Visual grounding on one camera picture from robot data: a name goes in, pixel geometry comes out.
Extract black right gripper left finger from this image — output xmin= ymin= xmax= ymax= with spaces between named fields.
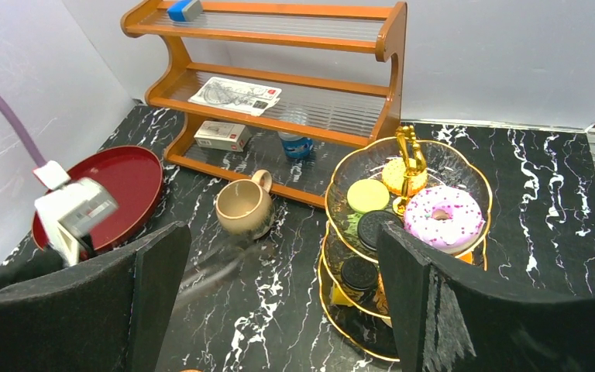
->
xmin=0 ymin=222 xmax=191 ymax=371

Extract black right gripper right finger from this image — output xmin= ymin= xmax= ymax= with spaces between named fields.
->
xmin=377 ymin=222 xmax=595 ymax=371

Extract black round cookie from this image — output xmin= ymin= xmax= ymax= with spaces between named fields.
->
xmin=357 ymin=210 xmax=404 ymax=252
xmin=341 ymin=257 xmax=378 ymax=291

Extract pink frosted donut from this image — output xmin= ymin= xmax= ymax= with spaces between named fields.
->
xmin=404 ymin=185 xmax=485 ymax=255

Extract three-tier glass gold stand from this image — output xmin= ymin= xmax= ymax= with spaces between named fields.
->
xmin=318 ymin=137 xmax=493 ymax=362

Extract green round cookie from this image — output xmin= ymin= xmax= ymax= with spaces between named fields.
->
xmin=346 ymin=179 xmax=390 ymax=214

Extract orange round cookie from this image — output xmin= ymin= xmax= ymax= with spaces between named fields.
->
xmin=381 ymin=157 xmax=428 ymax=196

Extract beige ceramic pitcher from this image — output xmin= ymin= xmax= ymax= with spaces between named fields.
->
xmin=215 ymin=170 xmax=275 ymax=239

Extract metal food tongs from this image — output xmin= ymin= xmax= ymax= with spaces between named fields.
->
xmin=172 ymin=240 xmax=275 ymax=312

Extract yellow striped toy cake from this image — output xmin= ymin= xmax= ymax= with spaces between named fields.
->
xmin=330 ymin=285 xmax=354 ymax=307

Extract red round tray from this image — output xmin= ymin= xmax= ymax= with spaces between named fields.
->
xmin=32 ymin=146 xmax=163 ymax=259

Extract small white red box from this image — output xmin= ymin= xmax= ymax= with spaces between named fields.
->
xmin=194 ymin=120 xmax=252 ymax=152

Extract blue bottle cap jar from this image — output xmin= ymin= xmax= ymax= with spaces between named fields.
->
xmin=277 ymin=132 xmax=313 ymax=159

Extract white plastic packet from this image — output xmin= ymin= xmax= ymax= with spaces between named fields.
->
xmin=188 ymin=77 xmax=282 ymax=117

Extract wooden shelf rack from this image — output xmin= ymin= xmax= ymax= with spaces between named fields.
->
xmin=120 ymin=0 xmax=408 ymax=209

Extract blue white eraser block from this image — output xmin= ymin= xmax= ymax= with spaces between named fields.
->
xmin=167 ymin=0 xmax=204 ymax=22

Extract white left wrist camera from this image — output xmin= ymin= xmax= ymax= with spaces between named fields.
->
xmin=33 ymin=160 xmax=119 ymax=267

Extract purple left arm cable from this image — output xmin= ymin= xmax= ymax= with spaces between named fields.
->
xmin=0 ymin=67 xmax=48 ymax=168

